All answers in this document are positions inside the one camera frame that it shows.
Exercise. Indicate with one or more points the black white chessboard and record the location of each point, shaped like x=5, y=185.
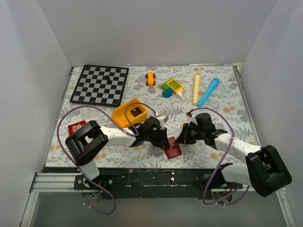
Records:
x=92, y=88

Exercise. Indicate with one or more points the black block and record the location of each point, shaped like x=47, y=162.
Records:
x=136, y=112

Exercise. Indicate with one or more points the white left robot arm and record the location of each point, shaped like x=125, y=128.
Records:
x=88, y=141

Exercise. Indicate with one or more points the floral table mat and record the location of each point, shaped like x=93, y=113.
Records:
x=226, y=105

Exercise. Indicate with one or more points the yellow plastic bin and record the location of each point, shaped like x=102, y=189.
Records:
x=119, y=113

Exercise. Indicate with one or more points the orange toy car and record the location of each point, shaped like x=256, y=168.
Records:
x=150, y=76

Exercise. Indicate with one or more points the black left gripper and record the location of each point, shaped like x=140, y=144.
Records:
x=163, y=142

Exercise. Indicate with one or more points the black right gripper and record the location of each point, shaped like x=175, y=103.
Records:
x=184, y=137

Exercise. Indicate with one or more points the blue toy microphone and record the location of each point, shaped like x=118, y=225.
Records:
x=213, y=85

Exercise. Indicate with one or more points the red leather card holder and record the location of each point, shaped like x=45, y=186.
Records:
x=174, y=150

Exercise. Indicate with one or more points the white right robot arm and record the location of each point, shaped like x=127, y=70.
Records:
x=263, y=169

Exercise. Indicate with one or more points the colourful toy block house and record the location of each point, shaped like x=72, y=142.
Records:
x=170, y=87

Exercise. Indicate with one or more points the black front table rail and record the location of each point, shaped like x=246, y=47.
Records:
x=130, y=183

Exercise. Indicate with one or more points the cream toy microphone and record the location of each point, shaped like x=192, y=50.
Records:
x=197, y=78

